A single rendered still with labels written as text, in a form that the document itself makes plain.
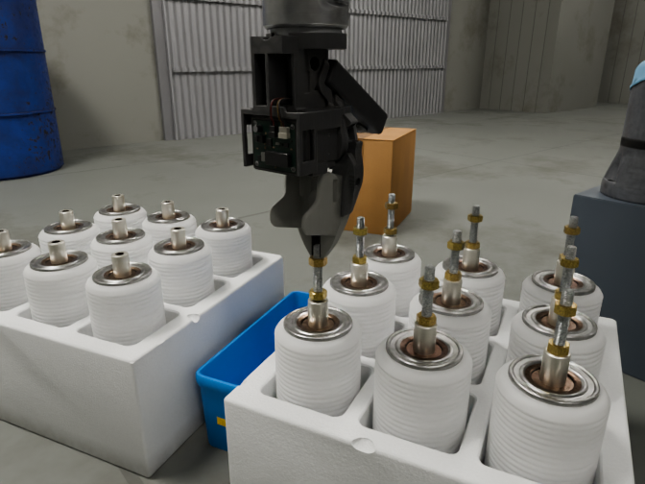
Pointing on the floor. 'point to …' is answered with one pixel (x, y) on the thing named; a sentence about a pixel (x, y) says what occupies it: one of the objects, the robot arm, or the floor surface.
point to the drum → (25, 96)
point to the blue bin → (240, 364)
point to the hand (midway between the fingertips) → (322, 241)
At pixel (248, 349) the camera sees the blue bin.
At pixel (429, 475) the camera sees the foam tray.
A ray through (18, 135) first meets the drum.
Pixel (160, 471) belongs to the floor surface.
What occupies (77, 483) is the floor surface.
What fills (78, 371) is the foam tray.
